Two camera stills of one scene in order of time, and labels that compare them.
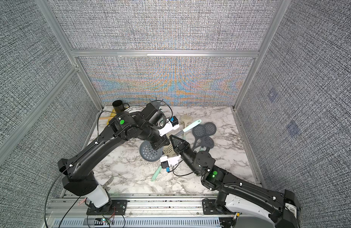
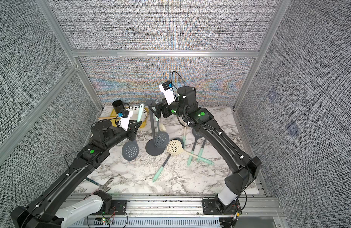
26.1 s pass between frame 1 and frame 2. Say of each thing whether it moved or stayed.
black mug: stayed
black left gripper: moved
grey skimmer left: stayed
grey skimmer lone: moved
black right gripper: moved
